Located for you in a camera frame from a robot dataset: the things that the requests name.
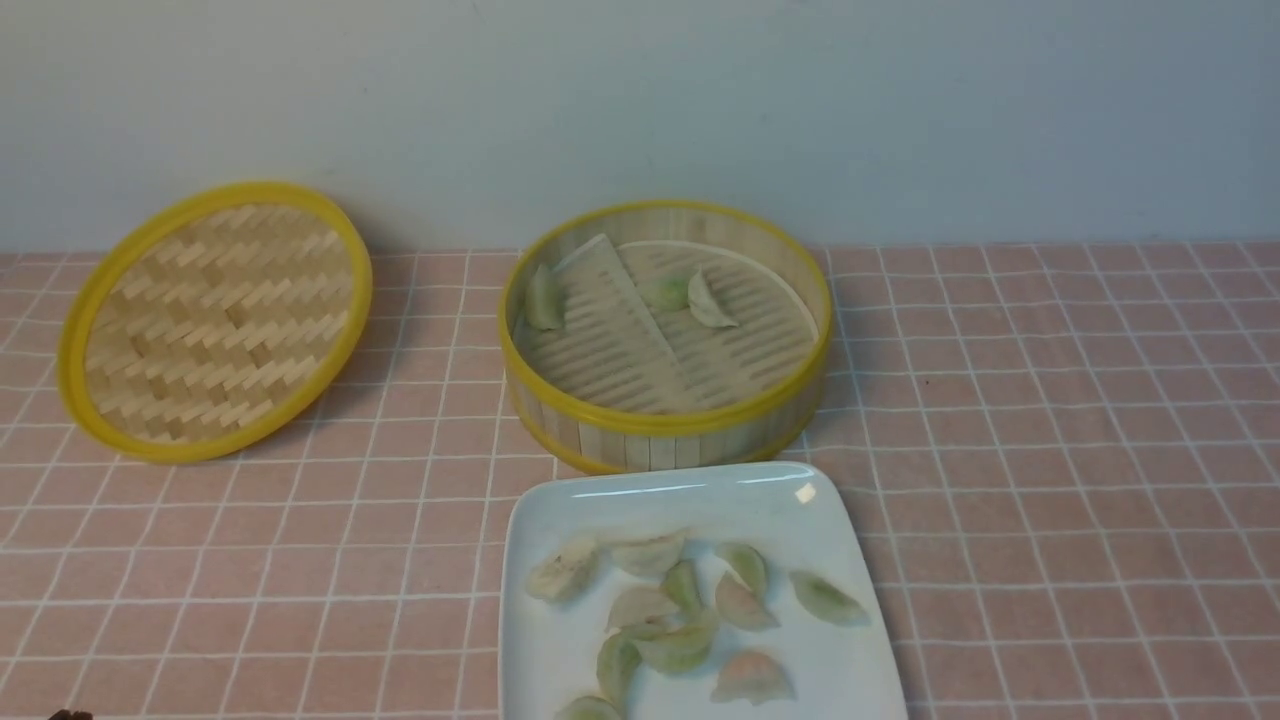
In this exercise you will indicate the green dumpling steamer front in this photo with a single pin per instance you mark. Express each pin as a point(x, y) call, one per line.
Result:
point(675, 651)

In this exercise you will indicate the green dumpling steamer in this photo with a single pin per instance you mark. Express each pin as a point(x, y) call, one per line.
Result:
point(544, 308)
point(669, 294)
point(675, 651)

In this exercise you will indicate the white dumpling plate top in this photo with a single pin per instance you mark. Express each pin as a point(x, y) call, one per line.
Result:
point(648, 557)

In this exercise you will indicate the small green dumpling plate centre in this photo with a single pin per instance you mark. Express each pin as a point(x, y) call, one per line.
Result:
point(680, 584)

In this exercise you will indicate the green dumpling plate upper right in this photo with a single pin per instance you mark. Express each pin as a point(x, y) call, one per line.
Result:
point(748, 564)

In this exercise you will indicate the pale yellow dumpling on plate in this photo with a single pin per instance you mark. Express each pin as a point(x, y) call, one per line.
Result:
point(567, 573)

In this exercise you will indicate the pinkish white dumpling plate centre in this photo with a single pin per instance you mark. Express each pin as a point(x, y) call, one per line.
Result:
point(638, 605)

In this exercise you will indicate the white square plate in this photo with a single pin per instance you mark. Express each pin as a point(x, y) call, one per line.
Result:
point(789, 511)

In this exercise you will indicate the pink dumpling plate centre right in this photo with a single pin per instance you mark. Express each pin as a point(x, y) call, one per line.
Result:
point(739, 607)

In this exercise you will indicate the green dumpling plate lower left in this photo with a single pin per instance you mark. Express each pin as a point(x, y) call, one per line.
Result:
point(616, 664)

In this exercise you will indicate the green dumpling plate far right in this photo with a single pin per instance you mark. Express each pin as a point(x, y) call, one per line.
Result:
point(826, 602)

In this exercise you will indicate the yellow rimmed bamboo steamer basket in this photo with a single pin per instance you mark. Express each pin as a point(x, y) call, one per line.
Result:
point(624, 388)

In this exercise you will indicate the green dumpling steamer centre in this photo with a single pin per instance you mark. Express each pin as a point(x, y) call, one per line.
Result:
point(669, 294)

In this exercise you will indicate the white dumpling in steamer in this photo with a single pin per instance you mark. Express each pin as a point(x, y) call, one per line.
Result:
point(703, 304)

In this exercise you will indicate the green dumpling steamer left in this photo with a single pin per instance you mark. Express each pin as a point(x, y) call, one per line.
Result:
point(544, 308)

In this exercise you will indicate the yellow rimmed bamboo steamer lid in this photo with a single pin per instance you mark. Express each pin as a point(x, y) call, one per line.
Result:
point(215, 323)

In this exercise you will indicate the dark object bottom left corner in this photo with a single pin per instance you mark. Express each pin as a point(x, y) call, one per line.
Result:
point(69, 714)

